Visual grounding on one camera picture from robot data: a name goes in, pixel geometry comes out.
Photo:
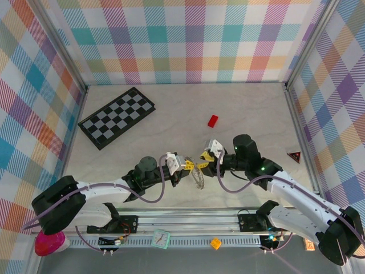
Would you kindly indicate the grey keyring holder with rings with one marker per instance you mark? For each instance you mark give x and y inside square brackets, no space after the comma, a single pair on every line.
[199,182]

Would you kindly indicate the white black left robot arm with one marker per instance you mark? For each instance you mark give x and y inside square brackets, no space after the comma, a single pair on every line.
[105,189]

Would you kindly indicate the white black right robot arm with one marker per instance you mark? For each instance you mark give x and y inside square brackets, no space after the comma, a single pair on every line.
[299,197]

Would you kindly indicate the small red toy brick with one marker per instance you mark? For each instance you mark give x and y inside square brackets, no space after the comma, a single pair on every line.
[212,121]

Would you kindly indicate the black red triangle badge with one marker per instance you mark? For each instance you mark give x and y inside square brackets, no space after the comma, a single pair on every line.
[295,156]

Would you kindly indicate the black grey chessboard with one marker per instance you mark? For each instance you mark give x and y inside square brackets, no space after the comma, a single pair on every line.
[117,118]

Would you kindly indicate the teal square clock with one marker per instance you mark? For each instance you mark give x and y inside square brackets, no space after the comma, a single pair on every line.
[161,239]

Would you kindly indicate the yellow toy brick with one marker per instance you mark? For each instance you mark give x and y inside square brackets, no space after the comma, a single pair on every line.
[215,243]

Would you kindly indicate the small black controller board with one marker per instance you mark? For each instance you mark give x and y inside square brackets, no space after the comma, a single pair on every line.
[271,242]
[107,242]

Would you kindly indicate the pink round bowl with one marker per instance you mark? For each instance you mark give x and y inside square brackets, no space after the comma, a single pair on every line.
[50,245]

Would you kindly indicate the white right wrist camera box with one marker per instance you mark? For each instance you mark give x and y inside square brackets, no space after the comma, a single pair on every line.
[215,145]

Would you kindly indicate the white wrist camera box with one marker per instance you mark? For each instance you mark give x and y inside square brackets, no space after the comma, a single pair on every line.
[172,164]
[215,145]

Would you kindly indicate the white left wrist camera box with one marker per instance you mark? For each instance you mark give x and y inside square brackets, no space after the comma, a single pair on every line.
[172,164]

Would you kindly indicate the aluminium extrusion rail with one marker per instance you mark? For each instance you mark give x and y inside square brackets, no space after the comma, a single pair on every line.
[185,221]

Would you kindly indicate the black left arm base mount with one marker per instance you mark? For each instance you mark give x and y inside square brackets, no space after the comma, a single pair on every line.
[128,224]

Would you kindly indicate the aluminium side rail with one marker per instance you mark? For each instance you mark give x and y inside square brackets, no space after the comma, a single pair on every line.
[305,142]
[71,142]

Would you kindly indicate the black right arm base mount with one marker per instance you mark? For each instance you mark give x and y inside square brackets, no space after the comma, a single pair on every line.
[248,222]

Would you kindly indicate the aluminium frame post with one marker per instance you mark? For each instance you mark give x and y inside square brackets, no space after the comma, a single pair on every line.
[310,42]
[62,51]

